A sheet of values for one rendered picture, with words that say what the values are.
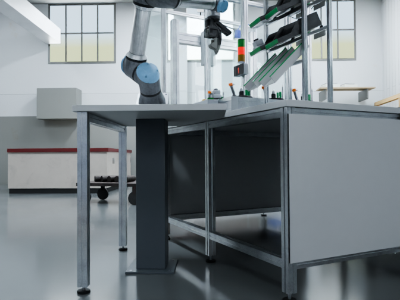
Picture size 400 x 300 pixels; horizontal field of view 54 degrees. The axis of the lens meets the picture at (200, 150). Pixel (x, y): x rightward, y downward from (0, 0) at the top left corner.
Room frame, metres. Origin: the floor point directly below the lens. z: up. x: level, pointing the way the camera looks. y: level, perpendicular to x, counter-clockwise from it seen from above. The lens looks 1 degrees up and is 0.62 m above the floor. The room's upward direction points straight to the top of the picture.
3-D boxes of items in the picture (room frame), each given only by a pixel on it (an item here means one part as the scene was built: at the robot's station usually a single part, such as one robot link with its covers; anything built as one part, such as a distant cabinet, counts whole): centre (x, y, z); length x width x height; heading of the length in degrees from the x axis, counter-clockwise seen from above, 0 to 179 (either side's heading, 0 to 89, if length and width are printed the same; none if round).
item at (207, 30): (2.28, -0.08, 1.37); 0.09 x 0.08 x 0.12; 116
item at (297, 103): (2.62, -0.66, 0.85); 1.50 x 1.41 x 0.03; 26
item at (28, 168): (7.82, 2.45, 0.39); 2.09 x 1.77 x 0.79; 179
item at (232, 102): (2.60, 0.00, 0.91); 0.89 x 0.06 x 0.11; 26
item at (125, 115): (2.21, 0.22, 0.84); 0.90 x 0.70 x 0.03; 179
